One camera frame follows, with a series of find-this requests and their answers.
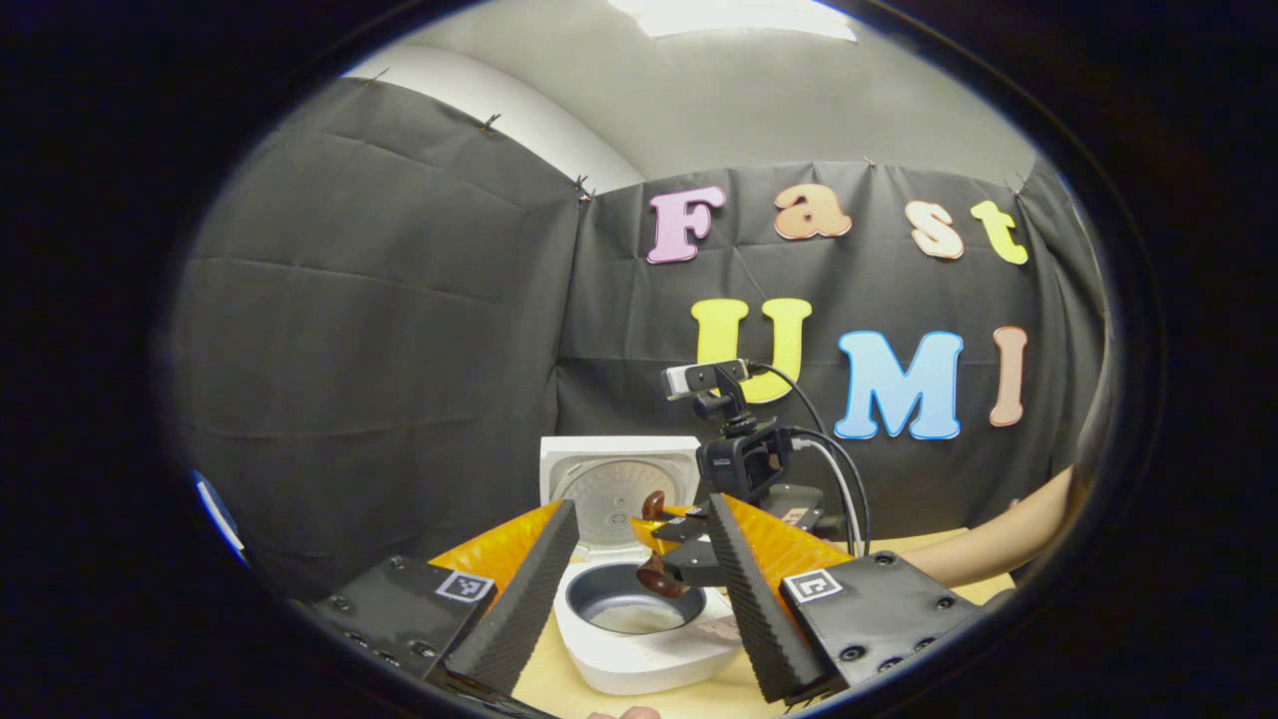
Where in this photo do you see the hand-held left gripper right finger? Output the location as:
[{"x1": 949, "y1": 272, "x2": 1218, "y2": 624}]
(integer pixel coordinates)
[{"x1": 707, "y1": 492, "x2": 987, "y2": 706}]

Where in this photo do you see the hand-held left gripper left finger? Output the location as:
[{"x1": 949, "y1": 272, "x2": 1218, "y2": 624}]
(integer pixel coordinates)
[{"x1": 298, "y1": 498, "x2": 582, "y2": 702}]

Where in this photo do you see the brown wooden spoon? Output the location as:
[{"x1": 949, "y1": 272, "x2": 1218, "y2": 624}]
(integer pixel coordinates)
[{"x1": 636, "y1": 489, "x2": 692, "y2": 600}]

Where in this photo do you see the white rice cooker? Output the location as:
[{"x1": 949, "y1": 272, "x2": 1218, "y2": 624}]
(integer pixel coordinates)
[{"x1": 539, "y1": 435, "x2": 745, "y2": 697}]

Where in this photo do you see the black backdrop cloth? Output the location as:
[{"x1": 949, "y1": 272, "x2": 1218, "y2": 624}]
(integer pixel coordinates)
[{"x1": 165, "y1": 75, "x2": 1114, "y2": 600}]

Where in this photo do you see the blue and white panel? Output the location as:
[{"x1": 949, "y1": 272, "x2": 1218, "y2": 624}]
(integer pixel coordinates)
[{"x1": 192, "y1": 469, "x2": 246, "y2": 560}]

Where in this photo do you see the long ceiling light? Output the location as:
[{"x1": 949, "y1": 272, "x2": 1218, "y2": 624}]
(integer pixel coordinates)
[{"x1": 609, "y1": 0, "x2": 860, "y2": 43}]

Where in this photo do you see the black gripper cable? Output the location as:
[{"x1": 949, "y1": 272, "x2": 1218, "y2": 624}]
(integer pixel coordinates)
[{"x1": 747, "y1": 361, "x2": 873, "y2": 555}]

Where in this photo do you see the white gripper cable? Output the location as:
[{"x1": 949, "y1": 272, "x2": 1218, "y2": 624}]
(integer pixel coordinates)
[{"x1": 794, "y1": 437, "x2": 860, "y2": 555}]

